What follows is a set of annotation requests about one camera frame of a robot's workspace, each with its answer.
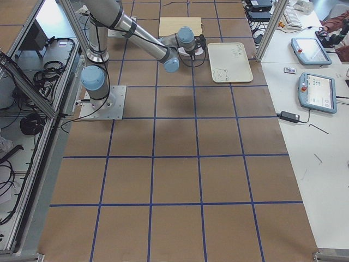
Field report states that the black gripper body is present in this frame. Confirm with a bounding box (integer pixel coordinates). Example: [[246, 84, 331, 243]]
[[189, 34, 206, 56]]

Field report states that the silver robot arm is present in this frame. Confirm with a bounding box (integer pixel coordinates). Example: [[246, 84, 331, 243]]
[[81, 14, 109, 109], [85, 1, 206, 73]]

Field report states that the cream rectangular tray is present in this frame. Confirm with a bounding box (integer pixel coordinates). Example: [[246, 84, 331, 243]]
[[207, 42, 253, 83]]

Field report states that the white ribbed plate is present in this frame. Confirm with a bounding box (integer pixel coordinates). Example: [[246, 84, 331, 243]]
[[178, 47, 204, 57]]

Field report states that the wooden cutting board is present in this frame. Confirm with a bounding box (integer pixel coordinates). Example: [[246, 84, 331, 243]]
[[159, 17, 203, 37]]

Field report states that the black power brick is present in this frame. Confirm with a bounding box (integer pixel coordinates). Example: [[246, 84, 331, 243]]
[[249, 12, 272, 22]]

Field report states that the small printed card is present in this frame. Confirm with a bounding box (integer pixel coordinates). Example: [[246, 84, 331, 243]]
[[284, 67, 297, 74]]

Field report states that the white keyboard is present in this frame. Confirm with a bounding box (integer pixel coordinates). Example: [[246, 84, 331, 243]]
[[282, 6, 303, 29]]

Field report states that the upper teach pendant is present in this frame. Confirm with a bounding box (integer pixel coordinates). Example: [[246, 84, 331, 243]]
[[290, 38, 332, 66]]

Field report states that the teach pendant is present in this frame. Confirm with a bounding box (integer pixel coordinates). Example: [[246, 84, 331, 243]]
[[290, 38, 332, 66], [298, 73, 337, 114]]

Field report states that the black power adapter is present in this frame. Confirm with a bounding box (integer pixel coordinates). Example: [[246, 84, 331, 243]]
[[277, 111, 300, 123]]

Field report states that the lower teach pendant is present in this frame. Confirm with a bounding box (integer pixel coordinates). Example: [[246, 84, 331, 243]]
[[298, 73, 337, 114]]

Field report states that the aluminium frame post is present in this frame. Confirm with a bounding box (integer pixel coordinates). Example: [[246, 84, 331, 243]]
[[255, 0, 289, 62]]

